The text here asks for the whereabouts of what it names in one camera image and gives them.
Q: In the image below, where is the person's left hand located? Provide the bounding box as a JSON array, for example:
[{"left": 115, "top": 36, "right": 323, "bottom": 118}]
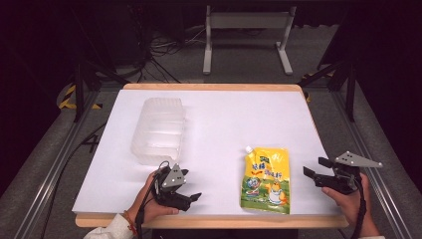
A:
[{"left": 126, "top": 166, "right": 180, "bottom": 227}]

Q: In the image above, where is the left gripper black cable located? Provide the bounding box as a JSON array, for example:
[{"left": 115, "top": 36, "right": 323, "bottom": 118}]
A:
[{"left": 133, "top": 160, "right": 172, "bottom": 239}]

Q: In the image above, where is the bundle of floor cables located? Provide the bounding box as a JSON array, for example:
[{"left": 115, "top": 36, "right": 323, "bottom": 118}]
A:
[{"left": 130, "top": 24, "right": 207, "bottom": 84}]

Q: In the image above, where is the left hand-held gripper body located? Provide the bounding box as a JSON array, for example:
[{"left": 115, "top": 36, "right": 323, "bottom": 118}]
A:
[{"left": 152, "top": 162, "right": 193, "bottom": 213}]

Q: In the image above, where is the wooden table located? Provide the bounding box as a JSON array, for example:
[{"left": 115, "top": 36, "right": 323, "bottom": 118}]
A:
[{"left": 75, "top": 83, "right": 350, "bottom": 230}]

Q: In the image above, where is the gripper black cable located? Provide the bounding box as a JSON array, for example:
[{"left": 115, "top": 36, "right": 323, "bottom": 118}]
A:
[
  {"left": 133, "top": 160, "right": 172, "bottom": 239},
  {"left": 349, "top": 170, "right": 368, "bottom": 239}
]

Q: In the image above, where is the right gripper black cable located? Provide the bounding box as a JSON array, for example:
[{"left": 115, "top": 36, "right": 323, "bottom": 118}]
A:
[{"left": 349, "top": 170, "right": 368, "bottom": 239}]

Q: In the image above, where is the yellow spouted pouch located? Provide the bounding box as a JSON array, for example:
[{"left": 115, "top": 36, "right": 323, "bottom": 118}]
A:
[{"left": 239, "top": 145, "right": 292, "bottom": 215}]

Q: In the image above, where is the black tripod stand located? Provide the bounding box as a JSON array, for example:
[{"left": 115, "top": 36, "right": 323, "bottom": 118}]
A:
[
  {"left": 68, "top": 6, "right": 131, "bottom": 123},
  {"left": 296, "top": 58, "right": 358, "bottom": 123}
]

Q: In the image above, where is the person's right hand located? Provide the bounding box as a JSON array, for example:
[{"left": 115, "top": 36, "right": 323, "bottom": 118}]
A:
[{"left": 320, "top": 172, "right": 379, "bottom": 235}]

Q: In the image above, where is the clear plastic container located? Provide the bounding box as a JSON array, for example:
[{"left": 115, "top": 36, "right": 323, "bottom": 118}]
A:
[{"left": 130, "top": 97, "right": 187, "bottom": 166}]

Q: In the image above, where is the white metal stand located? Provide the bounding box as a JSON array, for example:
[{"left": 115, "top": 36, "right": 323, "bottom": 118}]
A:
[{"left": 202, "top": 4, "right": 298, "bottom": 76}]

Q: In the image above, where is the aluminium floor rail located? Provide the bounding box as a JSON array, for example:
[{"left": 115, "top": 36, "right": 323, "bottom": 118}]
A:
[
  {"left": 330, "top": 89, "right": 414, "bottom": 239},
  {"left": 13, "top": 89, "right": 102, "bottom": 239}
]

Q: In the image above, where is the black floor cable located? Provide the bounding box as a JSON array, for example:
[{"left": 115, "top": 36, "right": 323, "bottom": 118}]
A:
[{"left": 39, "top": 121, "right": 107, "bottom": 239}]

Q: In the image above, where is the yellow black hazard tape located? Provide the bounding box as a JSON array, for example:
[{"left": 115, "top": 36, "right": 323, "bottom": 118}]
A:
[{"left": 58, "top": 84, "right": 103, "bottom": 111}]

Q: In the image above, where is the red bracelet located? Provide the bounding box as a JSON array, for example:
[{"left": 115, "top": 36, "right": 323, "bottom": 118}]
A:
[{"left": 122, "top": 209, "right": 138, "bottom": 237}]

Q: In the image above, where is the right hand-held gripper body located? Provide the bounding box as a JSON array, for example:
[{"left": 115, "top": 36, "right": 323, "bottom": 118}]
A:
[{"left": 313, "top": 150, "right": 383, "bottom": 195}]

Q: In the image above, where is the white table sheet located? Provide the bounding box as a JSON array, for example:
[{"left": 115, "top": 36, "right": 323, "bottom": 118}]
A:
[{"left": 72, "top": 89, "right": 343, "bottom": 215}]

